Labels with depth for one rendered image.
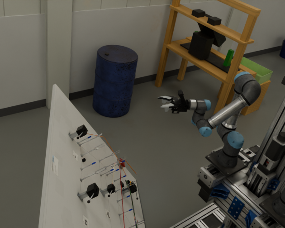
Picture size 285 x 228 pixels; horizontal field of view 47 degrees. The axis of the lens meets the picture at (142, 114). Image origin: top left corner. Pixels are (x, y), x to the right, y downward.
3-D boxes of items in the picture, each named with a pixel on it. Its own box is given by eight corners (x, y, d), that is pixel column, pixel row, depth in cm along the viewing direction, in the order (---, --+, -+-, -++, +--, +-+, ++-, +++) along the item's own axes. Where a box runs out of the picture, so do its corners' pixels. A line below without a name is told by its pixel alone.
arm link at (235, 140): (226, 156, 228) (232, 141, 221) (219, 143, 239) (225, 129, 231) (241, 156, 231) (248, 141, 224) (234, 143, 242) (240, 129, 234)
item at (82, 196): (73, 204, 142) (91, 196, 141) (78, 189, 153) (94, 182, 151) (79, 211, 144) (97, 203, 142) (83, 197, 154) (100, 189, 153)
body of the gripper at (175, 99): (170, 113, 217) (187, 113, 220) (173, 104, 211) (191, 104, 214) (168, 105, 222) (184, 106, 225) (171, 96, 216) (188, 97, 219)
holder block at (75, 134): (64, 140, 165) (80, 132, 163) (69, 131, 175) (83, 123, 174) (69, 147, 166) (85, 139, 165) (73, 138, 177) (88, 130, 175)
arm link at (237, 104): (270, 97, 204) (206, 141, 217) (262, 88, 213) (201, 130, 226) (263, 86, 198) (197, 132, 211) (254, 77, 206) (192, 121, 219)
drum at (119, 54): (116, 93, 506) (123, 41, 456) (137, 112, 473) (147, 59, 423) (85, 101, 475) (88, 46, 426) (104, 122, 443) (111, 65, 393)
